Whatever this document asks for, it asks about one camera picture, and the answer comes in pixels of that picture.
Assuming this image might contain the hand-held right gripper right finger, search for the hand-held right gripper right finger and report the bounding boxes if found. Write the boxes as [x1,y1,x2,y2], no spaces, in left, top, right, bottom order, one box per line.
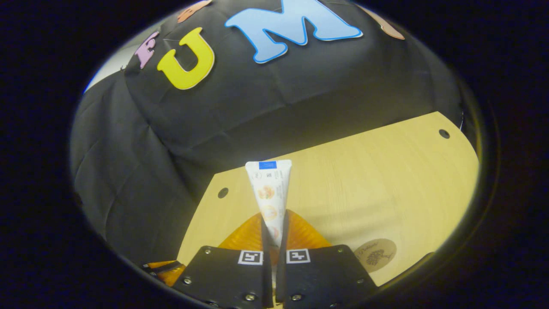
[275,209,379,309]

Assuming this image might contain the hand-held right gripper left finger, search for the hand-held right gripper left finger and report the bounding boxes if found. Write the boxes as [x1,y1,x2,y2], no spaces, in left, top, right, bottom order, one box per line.
[172,209,274,309]

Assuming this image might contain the round cork coaster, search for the round cork coaster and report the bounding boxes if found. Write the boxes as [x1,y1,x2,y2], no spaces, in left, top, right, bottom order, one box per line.
[353,239,397,273]

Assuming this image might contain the white toothpaste tube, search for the white toothpaste tube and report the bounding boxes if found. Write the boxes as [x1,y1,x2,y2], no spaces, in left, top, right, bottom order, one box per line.
[245,160,293,284]

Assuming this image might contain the wooden desktop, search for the wooden desktop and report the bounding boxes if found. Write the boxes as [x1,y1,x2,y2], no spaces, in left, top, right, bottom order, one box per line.
[177,111,480,287]

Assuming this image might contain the black backdrop cloth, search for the black backdrop cloth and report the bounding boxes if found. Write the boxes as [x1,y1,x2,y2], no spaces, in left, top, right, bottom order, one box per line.
[70,0,468,264]

